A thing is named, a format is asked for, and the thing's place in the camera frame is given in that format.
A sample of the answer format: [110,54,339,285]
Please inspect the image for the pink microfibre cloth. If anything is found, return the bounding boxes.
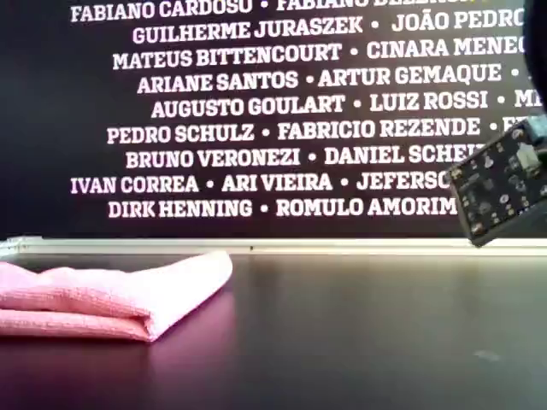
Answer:
[0,249,234,343]

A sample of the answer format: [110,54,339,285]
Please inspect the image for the black banner with white names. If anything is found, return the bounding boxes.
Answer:
[0,0,547,240]

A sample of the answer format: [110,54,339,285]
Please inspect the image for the aluminium table frame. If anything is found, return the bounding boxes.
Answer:
[0,234,547,258]

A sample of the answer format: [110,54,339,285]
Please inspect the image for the black wrist camera circuit board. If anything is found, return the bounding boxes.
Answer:
[448,122,547,249]

